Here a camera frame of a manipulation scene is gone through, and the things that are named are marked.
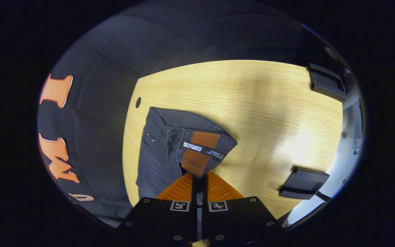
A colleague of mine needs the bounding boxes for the black table clamp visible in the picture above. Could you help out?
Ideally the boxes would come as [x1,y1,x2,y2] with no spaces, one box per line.
[279,166,330,200]
[307,62,348,103]

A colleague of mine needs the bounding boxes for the dark grey jeans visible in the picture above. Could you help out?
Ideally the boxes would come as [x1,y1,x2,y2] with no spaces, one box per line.
[136,107,238,240]

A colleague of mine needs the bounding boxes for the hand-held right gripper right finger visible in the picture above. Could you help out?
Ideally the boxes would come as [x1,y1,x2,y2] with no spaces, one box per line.
[203,171,284,247]

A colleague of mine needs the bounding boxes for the black backdrop cloth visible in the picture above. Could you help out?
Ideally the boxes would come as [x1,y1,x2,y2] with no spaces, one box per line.
[37,0,321,228]

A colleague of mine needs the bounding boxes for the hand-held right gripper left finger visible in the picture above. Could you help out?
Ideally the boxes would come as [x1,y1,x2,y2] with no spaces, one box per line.
[114,173,198,247]

